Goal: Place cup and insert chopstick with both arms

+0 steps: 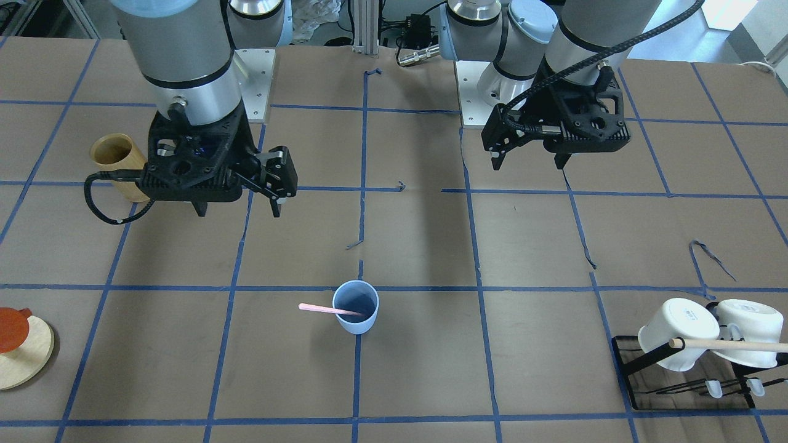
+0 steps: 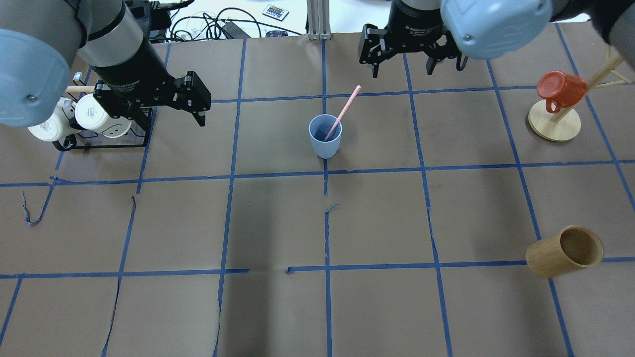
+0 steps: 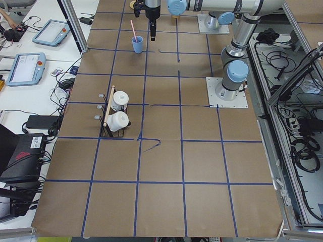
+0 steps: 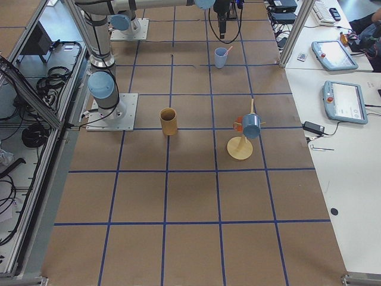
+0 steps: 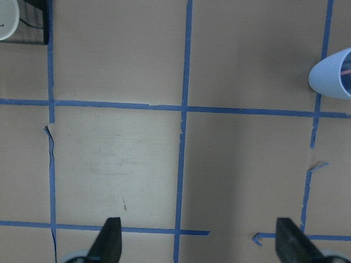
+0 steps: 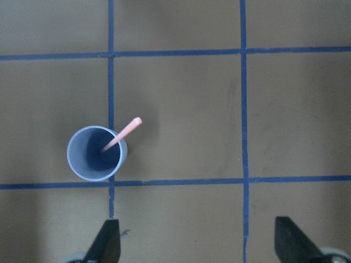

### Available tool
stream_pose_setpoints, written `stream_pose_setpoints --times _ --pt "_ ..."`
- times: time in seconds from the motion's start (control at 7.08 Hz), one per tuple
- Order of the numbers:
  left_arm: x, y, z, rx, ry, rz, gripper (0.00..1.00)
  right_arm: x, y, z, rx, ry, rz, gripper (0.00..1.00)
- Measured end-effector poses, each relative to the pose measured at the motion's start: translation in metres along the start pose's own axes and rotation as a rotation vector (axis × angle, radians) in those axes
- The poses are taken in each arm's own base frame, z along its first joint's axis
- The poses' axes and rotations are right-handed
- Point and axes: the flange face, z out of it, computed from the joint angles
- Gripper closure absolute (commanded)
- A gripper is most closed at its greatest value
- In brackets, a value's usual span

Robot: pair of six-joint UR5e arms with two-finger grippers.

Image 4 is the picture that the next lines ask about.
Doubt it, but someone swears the light blue plastic cup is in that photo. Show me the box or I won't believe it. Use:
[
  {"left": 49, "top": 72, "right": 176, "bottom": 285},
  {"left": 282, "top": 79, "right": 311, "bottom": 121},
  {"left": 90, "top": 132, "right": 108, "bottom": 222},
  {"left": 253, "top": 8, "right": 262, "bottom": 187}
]
[{"left": 214, "top": 47, "right": 228, "bottom": 69}]

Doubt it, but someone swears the aluminium frame post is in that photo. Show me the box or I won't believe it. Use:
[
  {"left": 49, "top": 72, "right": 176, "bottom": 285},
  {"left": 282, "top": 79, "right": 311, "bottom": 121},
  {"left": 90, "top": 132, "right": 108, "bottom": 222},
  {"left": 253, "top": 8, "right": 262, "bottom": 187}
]
[{"left": 279, "top": 0, "right": 315, "bottom": 68}]

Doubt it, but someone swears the black wire mug rack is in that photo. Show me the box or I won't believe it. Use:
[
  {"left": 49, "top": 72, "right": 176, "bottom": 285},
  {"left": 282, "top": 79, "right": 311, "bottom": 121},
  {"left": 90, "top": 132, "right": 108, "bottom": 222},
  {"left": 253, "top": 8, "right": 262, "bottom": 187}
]
[{"left": 227, "top": 0, "right": 243, "bottom": 20}]

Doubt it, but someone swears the teach pendant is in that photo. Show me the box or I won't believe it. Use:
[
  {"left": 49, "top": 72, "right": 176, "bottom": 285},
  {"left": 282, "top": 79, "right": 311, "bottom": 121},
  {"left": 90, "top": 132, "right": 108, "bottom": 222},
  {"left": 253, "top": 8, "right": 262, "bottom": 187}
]
[
  {"left": 322, "top": 80, "right": 368, "bottom": 125},
  {"left": 311, "top": 40, "right": 358, "bottom": 71}
]

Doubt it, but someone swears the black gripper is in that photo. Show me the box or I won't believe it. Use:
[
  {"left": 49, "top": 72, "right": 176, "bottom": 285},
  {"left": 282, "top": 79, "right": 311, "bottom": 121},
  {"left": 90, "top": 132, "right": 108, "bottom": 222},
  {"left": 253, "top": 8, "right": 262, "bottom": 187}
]
[{"left": 214, "top": 0, "right": 230, "bottom": 39}]

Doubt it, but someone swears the bamboo chopstick holder cup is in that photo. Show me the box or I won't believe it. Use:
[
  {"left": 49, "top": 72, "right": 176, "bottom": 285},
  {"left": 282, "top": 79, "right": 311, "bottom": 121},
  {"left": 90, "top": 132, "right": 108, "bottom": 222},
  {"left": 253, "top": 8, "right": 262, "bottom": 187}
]
[{"left": 160, "top": 107, "right": 177, "bottom": 136}]

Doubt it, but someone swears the pink chopstick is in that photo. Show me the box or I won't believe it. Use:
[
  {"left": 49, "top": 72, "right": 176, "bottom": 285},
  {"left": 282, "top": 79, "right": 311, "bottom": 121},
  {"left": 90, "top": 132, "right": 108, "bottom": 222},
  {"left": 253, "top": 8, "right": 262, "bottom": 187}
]
[{"left": 223, "top": 46, "right": 233, "bottom": 56}]

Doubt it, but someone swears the teach pendant far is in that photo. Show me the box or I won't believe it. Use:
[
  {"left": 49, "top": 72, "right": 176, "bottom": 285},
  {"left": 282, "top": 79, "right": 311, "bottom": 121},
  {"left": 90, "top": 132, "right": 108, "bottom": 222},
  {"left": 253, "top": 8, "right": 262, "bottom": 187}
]
[{"left": 311, "top": 40, "right": 358, "bottom": 71}]

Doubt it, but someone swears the orange red mug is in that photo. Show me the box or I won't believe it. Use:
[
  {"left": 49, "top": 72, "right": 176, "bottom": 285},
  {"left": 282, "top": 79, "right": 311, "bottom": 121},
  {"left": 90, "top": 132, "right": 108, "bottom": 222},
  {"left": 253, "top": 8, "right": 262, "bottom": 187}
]
[{"left": 233, "top": 117, "right": 243, "bottom": 133}]

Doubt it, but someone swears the teach pendant near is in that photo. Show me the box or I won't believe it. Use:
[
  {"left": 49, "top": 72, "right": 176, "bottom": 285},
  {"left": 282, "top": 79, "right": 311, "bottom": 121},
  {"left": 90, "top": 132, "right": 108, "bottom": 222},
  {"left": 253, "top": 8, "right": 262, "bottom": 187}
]
[{"left": 322, "top": 80, "right": 368, "bottom": 125}]

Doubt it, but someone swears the wooden mug tree stand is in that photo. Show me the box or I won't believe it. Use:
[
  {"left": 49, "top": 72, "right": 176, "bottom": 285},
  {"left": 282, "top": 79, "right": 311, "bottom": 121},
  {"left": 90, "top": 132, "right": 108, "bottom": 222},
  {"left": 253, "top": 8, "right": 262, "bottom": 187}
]
[{"left": 227, "top": 98, "right": 264, "bottom": 160}]

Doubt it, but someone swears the blue mug on tree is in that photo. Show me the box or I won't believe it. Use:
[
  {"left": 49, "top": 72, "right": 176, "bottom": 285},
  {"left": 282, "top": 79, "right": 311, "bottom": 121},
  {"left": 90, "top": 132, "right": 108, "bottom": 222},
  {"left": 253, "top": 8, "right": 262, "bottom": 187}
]
[{"left": 242, "top": 113, "right": 261, "bottom": 139}]

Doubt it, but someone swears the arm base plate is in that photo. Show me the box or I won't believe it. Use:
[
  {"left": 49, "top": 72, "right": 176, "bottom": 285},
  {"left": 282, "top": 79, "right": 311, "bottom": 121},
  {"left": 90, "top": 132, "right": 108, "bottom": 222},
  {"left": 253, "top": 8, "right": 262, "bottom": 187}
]
[
  {"left": 110, "top": 14, "right": 149, "bottom": 42},
  {"left": 85, "top": 93, "right": 138, "bottom": 132}
]

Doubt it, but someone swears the black power adapter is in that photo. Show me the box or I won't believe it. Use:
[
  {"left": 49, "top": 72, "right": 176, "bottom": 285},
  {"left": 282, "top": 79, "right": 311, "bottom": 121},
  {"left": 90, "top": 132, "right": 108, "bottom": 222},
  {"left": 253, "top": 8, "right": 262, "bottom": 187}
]
[{"left": 302, "top": 121, "right": 325, "bottom": 135}]

